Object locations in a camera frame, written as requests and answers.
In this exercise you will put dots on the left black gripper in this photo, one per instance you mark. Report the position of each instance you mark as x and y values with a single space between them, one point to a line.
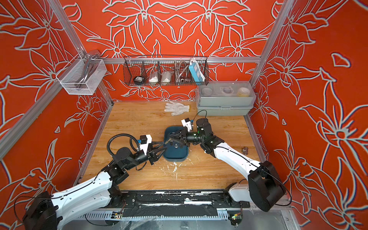
151 155

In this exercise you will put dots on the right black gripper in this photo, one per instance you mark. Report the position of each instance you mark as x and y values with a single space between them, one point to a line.
184 136

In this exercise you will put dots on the teal plastic storage box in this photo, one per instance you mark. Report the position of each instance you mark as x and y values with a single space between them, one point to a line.
172 154

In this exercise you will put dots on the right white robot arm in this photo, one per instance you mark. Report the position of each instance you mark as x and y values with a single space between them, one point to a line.
264 187

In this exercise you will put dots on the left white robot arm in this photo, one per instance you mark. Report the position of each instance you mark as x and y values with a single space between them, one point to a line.
53 211

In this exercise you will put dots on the grey lidded storage container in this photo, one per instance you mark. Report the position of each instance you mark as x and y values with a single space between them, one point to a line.
225 98

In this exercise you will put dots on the white knit glove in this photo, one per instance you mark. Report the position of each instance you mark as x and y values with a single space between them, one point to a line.
175 108

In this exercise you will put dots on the small metal object far right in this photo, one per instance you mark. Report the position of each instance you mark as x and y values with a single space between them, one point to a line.
245 151

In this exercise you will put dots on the white bag in basket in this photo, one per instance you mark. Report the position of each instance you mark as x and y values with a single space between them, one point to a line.
166 77
154 77

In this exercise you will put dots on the metal tongs in basket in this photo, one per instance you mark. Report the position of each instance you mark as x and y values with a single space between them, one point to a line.
181 71

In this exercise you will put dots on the black item in basket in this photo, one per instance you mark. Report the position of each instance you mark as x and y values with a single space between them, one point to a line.
139 80

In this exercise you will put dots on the metal tool in clear bin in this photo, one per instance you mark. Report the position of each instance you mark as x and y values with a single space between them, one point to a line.
88 68

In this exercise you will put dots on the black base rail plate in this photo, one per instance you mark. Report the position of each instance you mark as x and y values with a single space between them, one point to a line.
175 204

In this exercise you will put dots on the black wire wall basket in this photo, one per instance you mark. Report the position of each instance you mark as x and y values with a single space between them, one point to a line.
144 65

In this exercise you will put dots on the clear plastic wall bin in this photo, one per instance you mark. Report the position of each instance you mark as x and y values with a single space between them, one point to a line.
69 78

